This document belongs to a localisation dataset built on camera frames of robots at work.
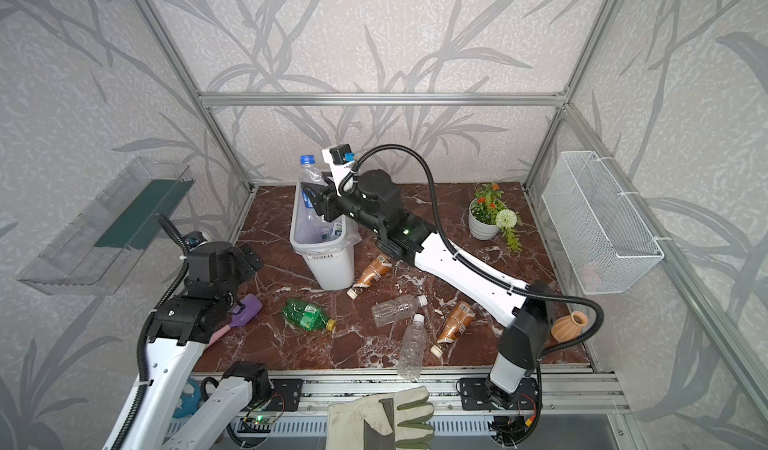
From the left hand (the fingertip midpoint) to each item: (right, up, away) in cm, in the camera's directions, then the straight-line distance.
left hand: (243, 248), depth 72 cm
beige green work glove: (+37, -41, -2) cm, 55 cm away
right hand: (+21, +17, -10) cm, 29 cm away
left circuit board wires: (+5, -39, -1) cm, 40 cm away
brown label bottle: (+31, -9, +19) cm, 38 cm away
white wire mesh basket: (+82, +2, -10) cm, 82 cm away
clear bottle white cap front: (+41, -26, +4) cm, 49 cm away
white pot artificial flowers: (+66, +8, +22) cm, 70 cm away
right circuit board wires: (+66, -45, +1) cm, 80 cm away
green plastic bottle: (+12, -21, +12) cm, 28 cm away
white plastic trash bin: (+19, -8, +11) cm, 24 cm away
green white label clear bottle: (+19, +4, +21) cm, 28 cm away
